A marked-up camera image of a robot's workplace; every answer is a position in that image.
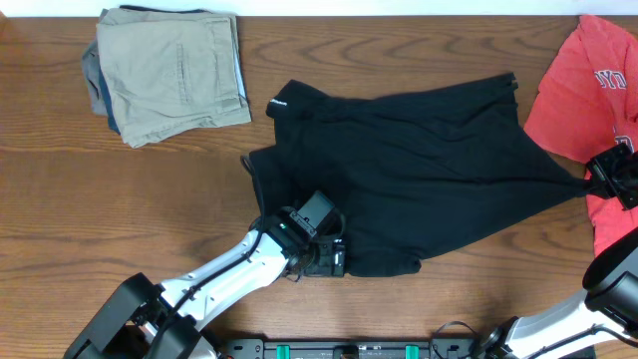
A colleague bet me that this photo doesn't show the black polo shirt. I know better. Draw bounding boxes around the black polo shirt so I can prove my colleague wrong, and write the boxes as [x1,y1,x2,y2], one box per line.
[249,73,585,277]

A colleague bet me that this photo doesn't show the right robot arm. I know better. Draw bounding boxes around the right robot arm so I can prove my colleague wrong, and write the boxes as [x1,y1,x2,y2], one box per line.
[470,144,637,358]

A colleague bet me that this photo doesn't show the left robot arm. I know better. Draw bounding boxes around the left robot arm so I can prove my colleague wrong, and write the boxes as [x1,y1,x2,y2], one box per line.
[64,212,346,358]

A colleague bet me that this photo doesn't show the red printed t-shirt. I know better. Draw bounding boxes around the red printed t-shirt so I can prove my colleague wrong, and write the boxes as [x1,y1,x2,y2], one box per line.
[524,15,637,255]

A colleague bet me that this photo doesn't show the folded khaki shorts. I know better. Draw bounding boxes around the folded khaki shorts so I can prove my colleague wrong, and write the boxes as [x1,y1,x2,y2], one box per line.
[97,7,251,148]

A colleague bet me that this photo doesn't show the folded navy garment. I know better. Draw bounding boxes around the folded navy garment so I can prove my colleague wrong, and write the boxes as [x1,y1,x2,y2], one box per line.
[99,71,121,135]

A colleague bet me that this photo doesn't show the folded grey garment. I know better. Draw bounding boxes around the folded grey garment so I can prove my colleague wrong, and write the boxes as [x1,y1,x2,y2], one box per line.
[81,40,108,116]

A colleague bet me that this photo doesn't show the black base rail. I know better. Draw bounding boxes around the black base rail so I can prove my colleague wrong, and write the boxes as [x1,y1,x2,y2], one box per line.
[218,337,598,359]

